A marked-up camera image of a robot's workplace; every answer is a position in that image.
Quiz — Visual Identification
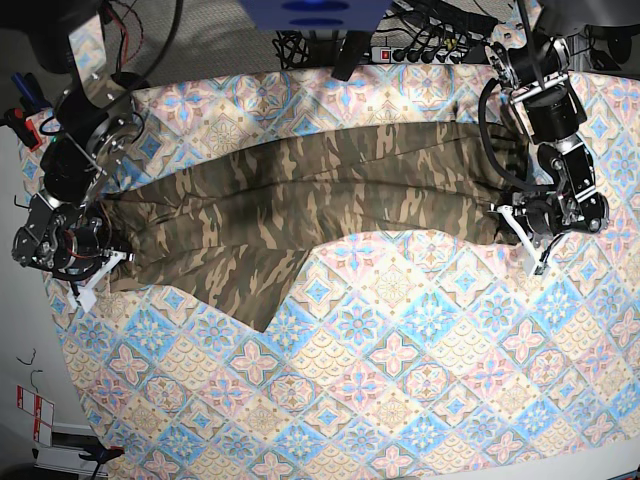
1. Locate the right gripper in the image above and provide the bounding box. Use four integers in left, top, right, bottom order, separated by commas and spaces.
12, 209, 135, 313

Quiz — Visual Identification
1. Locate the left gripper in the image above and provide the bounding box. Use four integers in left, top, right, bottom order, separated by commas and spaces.
489, 191, 610, 276

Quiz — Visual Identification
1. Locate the camouflage T-shirt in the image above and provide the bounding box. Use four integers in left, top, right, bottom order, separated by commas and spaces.
105, 122, 528, 331

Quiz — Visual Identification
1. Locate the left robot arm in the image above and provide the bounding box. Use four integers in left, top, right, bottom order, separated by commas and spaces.
478, 2, 610, 277

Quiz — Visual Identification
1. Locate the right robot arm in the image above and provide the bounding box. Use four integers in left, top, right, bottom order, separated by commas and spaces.
1, 1, 147, 311

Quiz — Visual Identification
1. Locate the red white label sheet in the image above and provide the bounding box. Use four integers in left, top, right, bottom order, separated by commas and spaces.
16, 385, 55, 447

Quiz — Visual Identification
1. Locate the patterned tile tablecloth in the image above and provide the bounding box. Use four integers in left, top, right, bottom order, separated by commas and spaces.
44, 73, 639, 479

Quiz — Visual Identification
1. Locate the blue orange bottom clamp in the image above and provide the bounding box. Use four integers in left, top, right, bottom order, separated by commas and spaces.
78, 446, 125, 465

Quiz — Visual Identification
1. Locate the red black clamp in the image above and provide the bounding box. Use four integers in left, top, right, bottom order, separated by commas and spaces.
1, 108, 42, 152

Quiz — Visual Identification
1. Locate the white power strip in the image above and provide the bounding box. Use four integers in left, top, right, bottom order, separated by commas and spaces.
369, 46, 466, 65

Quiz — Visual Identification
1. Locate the blue handled clamp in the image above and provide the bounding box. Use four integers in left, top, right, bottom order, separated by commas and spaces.
11, 72, 52, 115

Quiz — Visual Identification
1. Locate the black mount post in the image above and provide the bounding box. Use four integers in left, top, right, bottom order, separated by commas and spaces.
331, 30, 372, 82

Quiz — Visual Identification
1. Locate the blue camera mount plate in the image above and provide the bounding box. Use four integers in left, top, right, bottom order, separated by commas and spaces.
240, 0, 392, 31

